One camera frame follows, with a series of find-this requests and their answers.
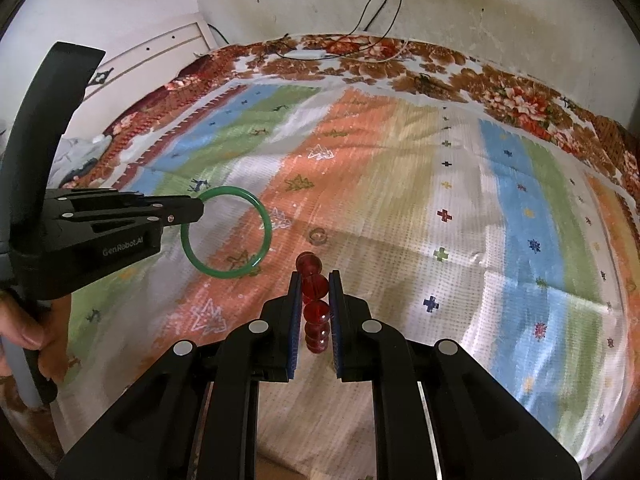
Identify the floral bedsheet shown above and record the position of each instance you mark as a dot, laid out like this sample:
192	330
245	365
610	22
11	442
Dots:
525	100

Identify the striped woven cloth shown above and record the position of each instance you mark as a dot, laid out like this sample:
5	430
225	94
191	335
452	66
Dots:
400	185

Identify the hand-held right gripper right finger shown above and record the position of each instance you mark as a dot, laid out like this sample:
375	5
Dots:
334	320

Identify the grey crumpled cloth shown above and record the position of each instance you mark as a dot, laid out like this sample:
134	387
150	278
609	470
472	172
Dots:
75	160

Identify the white headboard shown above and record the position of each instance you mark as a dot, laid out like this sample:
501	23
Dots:
150	55

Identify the person's left hand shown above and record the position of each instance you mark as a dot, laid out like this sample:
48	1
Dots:
25	330

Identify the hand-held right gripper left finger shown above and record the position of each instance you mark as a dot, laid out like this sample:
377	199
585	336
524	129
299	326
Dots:
296	320

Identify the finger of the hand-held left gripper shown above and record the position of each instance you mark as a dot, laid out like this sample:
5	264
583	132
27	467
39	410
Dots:
185	210
145	195

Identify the green jade bangle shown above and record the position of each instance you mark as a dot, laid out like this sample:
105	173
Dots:
267	225

